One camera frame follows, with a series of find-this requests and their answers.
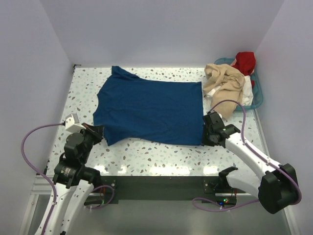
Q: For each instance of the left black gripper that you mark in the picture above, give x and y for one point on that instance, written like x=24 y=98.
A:
x=97 y=131

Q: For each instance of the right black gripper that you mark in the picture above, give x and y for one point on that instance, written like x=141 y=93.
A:
x=205 y=142

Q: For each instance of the blue printed t shirt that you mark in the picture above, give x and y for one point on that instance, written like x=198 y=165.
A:
x=159 y=111

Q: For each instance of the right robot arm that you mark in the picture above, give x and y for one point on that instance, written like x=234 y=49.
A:
x=275 y=185

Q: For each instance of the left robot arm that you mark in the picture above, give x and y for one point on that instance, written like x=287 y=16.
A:
x=73 y=181

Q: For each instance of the white t shirt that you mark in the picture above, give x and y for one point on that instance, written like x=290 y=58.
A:
x=247 y=92

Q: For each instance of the beige t shirt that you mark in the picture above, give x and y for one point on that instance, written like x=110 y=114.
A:
x=230 y=82

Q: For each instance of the teal laundry basket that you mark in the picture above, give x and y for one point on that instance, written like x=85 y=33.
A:
x=257 y=90

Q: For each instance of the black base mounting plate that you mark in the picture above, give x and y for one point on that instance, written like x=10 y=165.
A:
x=165 y=188

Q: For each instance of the red t shirt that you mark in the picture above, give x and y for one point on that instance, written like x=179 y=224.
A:
x=245 y=62

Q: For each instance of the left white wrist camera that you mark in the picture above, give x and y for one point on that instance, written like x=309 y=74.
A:
x=72 y=123

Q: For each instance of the aluminium frame rail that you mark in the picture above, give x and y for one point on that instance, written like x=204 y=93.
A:
x=39 y=181

